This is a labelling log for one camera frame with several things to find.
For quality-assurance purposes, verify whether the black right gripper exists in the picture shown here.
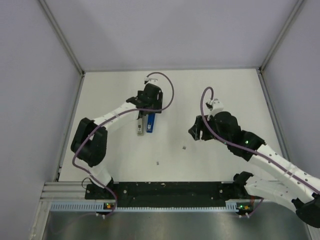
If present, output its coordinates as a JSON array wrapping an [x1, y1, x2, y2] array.
[[188, 114, 231, 146]]

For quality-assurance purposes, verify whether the grey and black stapler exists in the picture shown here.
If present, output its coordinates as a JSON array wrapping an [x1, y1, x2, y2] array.
[[137, 116, 146, 137]]

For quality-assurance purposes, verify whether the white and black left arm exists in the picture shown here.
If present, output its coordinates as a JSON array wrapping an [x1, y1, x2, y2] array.
[[70, 79, 163, 199]]

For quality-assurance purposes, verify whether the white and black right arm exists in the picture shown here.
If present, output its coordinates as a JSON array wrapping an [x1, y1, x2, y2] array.
[[188, 111, 320, 228]]

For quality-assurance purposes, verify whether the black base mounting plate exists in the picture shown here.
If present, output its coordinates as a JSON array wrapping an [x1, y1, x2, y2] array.
[[84, 181, 253, 208]]

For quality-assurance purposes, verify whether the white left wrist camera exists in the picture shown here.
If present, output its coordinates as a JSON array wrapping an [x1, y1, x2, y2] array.
[[144, 77, 159, 85]]

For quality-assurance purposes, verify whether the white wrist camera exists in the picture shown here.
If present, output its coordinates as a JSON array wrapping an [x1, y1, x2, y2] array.
[[144, 77, 159, 85], [205, 98, 224, 117]]

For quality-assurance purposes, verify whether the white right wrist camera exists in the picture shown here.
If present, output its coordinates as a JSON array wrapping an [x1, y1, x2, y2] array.
[[205, 98, 224, 117]]

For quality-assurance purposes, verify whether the light blue slotted cable duct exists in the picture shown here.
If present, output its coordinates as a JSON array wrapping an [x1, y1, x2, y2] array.
[[50, 202, 239, 213]]

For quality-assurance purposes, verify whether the aluminium frame post left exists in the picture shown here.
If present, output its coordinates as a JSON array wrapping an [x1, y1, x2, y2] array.
[[36, 0, 85, 76]]

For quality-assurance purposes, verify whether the aluminium frame post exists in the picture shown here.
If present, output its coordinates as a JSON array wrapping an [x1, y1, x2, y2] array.
[[258, 0, 307, 74], [36, 0, 85, 76]]

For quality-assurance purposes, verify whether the aluminium frame rail front left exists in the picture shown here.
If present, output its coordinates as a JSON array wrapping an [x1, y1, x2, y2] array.
[[39, 181, 95, 201]]

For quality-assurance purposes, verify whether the aluminium frame post right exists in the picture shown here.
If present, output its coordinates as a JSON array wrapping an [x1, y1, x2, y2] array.
[[258, 0, 307, 74]]

